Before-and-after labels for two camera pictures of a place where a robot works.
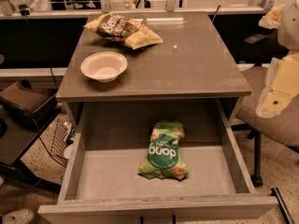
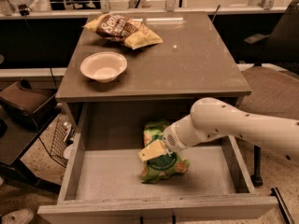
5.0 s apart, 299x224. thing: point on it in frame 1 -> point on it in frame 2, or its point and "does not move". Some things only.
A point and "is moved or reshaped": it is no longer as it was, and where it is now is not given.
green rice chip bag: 163,158 is moved or reshaped
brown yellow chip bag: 130,31 does not move
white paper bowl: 104,66 does not move
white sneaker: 20,217 does not move
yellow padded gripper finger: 282,86 -> 177,136
